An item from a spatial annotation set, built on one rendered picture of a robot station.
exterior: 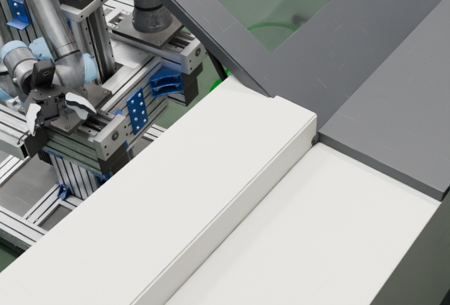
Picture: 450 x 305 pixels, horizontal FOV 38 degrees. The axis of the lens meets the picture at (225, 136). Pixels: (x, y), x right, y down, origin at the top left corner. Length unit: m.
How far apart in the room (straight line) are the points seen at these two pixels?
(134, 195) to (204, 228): 0.15
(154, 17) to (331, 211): 1.34
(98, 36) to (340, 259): 1.43
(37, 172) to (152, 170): 1.98
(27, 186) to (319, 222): 2.09
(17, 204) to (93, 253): 1.97
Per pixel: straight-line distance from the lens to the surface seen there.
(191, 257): 1.14
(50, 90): 1.58
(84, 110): 1.56
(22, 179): 3.18
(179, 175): 1.21
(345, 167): 1.32
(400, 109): 1.42
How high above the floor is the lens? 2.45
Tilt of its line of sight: 45 degrees down
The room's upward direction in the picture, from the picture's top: 4 degrees counter-clockwise
